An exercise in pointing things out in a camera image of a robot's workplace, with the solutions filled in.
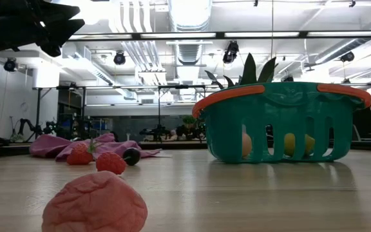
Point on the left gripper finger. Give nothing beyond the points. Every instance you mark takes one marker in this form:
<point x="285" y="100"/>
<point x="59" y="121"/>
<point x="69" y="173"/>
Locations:
<point x="60" y="13"/>
<point x="60" y="32"/>

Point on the toy strawberry green leaves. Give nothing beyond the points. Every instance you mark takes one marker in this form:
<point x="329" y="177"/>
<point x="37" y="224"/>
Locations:
<point x="80" y="156"/>

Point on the small red toy strawberry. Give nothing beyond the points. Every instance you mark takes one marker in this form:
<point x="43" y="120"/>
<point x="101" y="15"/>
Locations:
<point x="110" y="163"/>

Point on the yellow toy lemon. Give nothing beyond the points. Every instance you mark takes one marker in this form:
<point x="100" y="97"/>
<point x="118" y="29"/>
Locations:
<point x="290" y="145"/>

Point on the black background robot arm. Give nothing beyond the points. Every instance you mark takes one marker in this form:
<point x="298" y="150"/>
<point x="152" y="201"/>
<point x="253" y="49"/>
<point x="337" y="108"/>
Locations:
<point x="27" y="124"/>
<point x="156" y="132"/>

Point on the black ceiling spotlight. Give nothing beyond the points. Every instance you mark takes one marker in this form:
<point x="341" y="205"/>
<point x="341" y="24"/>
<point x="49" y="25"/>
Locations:
<point x="10" y="65"/>
<point x="119" y="59"/>
<point x="347" y="57"/>
<point x="230" y="53"/>

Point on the purple cloth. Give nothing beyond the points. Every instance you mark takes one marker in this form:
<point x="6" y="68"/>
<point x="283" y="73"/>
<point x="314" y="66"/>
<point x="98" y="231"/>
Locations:
<point x="47" y="146"/>

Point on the green snake plant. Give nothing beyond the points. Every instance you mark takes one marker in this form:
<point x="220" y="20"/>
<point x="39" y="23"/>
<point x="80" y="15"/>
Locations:
<point x="249" y="72"/>

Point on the teal basket orange rim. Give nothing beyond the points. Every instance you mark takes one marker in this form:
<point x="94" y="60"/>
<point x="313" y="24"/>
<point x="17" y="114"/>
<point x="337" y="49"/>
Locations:
<point x="285" y="106"/>

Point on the black aluminium table frame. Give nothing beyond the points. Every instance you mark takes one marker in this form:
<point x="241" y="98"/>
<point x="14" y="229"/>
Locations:
<point x="135" y="35"/>

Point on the black background stand frame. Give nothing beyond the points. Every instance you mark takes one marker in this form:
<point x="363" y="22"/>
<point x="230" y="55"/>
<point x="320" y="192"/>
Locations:
<point x="38" y="112"/>

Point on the silver ventilation duct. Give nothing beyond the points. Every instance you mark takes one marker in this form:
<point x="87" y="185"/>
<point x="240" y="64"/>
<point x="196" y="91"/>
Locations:
<point x="188" y="16"/>

